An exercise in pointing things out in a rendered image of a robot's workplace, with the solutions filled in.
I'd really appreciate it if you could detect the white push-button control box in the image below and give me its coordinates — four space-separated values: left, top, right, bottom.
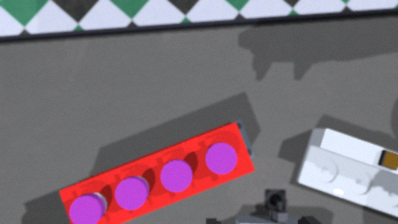
236 189 301 224

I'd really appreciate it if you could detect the light grey tray with round recesses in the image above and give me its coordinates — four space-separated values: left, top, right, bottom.
297 129 398 216

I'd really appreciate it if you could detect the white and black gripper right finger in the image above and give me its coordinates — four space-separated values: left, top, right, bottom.
298 216 321 224

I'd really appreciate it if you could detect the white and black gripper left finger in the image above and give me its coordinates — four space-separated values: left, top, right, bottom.
206 218 221 224

